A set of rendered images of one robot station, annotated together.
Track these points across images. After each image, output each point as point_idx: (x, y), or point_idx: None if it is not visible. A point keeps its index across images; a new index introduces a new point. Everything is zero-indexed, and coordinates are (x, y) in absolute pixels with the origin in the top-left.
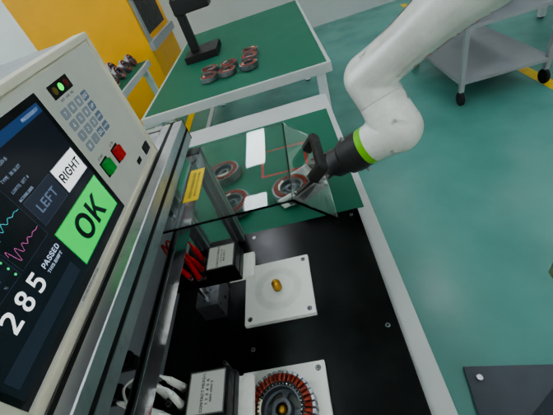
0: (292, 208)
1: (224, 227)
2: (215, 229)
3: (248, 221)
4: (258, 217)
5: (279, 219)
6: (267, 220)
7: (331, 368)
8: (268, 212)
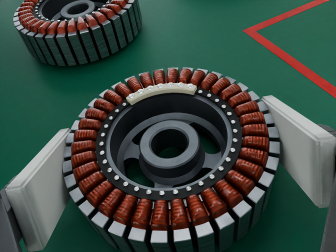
0: (74, 207)
1: (12, 44)
2: (11, 30)
3: (22, 85)
4: (37, 105)
5: (11, 178)
6: (17, 138)
7: None
8: (63, 122)
